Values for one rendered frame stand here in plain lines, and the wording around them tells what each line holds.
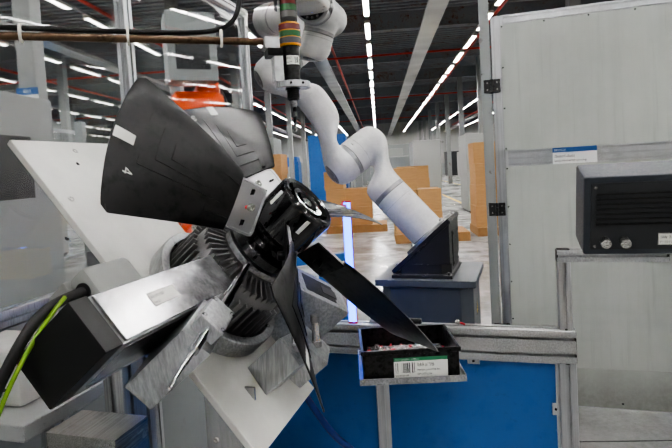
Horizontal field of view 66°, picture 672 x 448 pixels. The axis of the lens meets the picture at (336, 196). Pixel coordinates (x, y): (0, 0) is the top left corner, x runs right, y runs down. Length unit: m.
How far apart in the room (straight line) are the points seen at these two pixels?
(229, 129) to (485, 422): 0.97
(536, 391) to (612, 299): 1.51
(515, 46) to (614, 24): 0.45
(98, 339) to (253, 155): 0.52
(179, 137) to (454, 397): 0.99
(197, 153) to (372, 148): 0.96
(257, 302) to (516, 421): 0.80
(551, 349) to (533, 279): 1.46
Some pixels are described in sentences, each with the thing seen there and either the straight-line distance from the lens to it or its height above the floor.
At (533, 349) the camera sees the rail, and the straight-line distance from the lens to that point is 1.40.
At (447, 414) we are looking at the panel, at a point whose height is 0.62.
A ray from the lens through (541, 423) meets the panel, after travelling 1.49.
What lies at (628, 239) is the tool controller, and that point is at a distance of 1.33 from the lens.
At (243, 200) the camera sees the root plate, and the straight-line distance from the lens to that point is 0.90.
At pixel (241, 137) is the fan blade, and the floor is 1.35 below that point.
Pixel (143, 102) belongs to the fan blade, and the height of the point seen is 1.39.
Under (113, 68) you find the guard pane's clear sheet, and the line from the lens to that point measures 1.76.
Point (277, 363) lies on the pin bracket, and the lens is 0.97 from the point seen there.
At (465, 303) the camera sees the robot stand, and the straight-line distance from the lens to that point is 1.61.
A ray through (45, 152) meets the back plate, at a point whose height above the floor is 1.34.
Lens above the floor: 1.28
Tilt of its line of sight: 3 degrees down
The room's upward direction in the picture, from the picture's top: 3 degrees counter-clockwise
